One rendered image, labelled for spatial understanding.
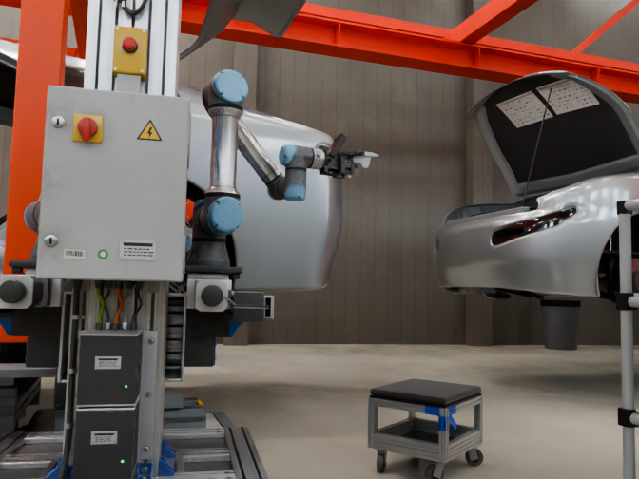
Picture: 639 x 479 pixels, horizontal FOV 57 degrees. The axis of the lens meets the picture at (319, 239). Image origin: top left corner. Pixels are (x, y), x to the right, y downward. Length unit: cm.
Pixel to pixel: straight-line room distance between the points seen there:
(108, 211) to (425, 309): 728
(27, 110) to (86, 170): 111
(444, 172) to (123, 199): 753
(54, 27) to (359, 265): 616
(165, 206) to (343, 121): 705
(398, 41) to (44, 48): 409
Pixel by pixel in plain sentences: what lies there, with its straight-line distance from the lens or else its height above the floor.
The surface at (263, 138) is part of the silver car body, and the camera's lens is 323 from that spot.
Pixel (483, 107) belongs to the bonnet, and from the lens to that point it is 556.
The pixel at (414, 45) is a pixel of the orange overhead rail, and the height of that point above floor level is 316.
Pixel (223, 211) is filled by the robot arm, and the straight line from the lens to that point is 191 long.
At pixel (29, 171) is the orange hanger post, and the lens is 259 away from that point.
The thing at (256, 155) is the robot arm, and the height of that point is 122.
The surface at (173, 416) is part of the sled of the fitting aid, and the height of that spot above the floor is 15.
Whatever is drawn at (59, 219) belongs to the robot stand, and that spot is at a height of 91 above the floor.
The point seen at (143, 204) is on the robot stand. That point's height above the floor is 95.
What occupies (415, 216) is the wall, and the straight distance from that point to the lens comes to 855.
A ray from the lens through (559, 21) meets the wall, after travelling 1046.
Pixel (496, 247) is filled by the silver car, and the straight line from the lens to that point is 437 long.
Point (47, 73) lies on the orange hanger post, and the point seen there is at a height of 158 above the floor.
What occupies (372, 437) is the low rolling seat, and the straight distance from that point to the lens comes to 262.
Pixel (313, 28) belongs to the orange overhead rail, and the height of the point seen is 315.
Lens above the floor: 76
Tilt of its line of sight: 5 degrees up
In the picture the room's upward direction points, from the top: 1 degrees clockwise
